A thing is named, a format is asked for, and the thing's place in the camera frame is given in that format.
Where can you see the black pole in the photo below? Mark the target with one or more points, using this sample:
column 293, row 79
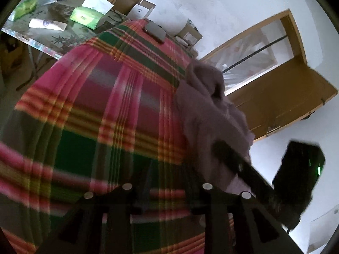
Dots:
column 254, row 54

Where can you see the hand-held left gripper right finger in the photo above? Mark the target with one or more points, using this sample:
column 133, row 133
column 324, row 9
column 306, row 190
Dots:
column 193, row 190

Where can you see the wooden door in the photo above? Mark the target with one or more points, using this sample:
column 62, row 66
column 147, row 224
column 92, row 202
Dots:
column 278, row 95

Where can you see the white cream tube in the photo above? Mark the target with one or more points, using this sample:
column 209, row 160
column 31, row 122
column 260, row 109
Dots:
column 47, row 24

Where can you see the large brown carton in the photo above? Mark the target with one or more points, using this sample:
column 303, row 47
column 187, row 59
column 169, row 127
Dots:
column 10, row 55

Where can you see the glass-top side table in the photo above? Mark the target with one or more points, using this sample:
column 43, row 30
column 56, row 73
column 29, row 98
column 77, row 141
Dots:
column 58, row 38

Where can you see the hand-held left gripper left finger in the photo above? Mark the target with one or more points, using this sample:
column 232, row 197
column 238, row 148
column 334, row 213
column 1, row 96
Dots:
column 144, row 190

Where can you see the purple fleece garment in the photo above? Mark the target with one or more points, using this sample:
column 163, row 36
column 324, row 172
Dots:
column 206, row 111

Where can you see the green tissue pack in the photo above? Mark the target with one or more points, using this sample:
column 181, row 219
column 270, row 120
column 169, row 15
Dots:
column 86, row 17
column 25, row 9

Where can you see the clear plastic curtain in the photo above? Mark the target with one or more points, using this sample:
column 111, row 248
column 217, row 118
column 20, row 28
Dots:
column 251, row 50

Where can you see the white cardboard box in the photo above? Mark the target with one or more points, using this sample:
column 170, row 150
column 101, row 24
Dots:
column 143, row 9

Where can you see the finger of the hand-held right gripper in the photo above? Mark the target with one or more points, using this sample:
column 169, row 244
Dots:
column 238, row 164

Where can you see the plaid bed sheet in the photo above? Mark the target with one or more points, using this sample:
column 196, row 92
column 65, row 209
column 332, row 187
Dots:
column 92, row 111

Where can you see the brown cardboard box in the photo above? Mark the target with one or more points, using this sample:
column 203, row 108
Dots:
column 189, row 31

